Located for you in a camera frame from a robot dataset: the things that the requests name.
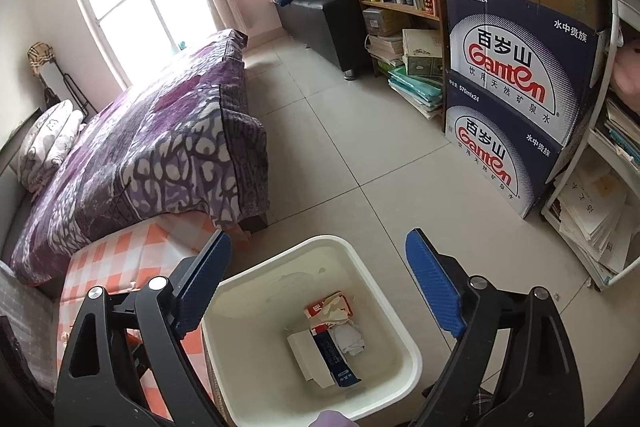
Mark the black metal rack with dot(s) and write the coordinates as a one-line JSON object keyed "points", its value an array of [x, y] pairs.
{"points": [[70, 89]]}

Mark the blue printed cardboard box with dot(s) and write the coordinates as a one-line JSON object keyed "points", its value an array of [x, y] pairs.
{"points": [[505, 52], [490, 157]]}

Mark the orange white checked tablecloth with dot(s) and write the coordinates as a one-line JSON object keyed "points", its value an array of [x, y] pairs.
{"points": [[115, 252]]}

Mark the plaid bag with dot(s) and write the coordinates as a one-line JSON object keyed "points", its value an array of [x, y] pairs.
{"points": [[40, 57]]}

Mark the stack of loose papers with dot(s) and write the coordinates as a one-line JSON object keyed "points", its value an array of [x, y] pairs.
{"points": [[595, 217]]}

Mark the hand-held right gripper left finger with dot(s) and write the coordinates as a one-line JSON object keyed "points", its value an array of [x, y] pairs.
{"points": [[200, 292]]}

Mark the grey checked cushion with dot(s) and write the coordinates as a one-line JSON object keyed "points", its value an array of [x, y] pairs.
{"points": [[25, 307]]}

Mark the white paper box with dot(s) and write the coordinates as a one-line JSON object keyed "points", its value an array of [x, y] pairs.
{"points": [[305, 352]]}

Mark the stack of green books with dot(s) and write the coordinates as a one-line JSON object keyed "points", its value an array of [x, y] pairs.
{"points": [[415, 89]]}

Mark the white plastic bin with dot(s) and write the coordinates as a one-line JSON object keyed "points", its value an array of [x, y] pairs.
{"points": [[280, 267]]}

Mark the bed headboard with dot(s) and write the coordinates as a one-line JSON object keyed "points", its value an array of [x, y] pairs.
{"points": [[10, 202]]}

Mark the stack of white books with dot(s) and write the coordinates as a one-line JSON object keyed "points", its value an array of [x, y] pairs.
{"points": [[385, 49]]}

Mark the white shelf rack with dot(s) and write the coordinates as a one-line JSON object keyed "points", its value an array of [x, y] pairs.
{"points": [[617, 57]]}

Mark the crumpled white tissue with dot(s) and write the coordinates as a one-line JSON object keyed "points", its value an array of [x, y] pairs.
{"points": [[350, 337]]}

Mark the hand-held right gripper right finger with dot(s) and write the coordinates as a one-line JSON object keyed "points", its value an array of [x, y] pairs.
{"points": [[435, 287]]}

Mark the pink cloth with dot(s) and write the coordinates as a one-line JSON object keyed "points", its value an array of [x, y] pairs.
{"points": [[627, 72]]}

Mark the black ottoman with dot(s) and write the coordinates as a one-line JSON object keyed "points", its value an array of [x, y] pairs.
{"points": [[320, 27]]}

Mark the books on white rack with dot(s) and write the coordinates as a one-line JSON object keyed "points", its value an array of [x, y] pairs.
{"points": [[620, 127]]}

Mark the purple patterned blanket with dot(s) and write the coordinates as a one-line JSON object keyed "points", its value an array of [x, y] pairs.
{"points": [[140, 147]]}

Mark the grey box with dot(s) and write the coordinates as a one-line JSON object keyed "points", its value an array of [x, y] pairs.
{"points": [[380, 22]]}

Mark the white grey patterned pillow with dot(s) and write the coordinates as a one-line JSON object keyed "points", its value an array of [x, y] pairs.
{"points": [[70, 137], [45, 132]]}

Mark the blue packet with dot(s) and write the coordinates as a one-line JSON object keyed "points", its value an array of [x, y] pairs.
{"points": [[335, 357]]}

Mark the plaid pants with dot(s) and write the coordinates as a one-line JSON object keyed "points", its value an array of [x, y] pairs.
{"points": [[485, 409]]}

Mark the crumpled red white packet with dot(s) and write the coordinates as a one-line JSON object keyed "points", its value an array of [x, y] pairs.
{"points": [[327, 309]]}

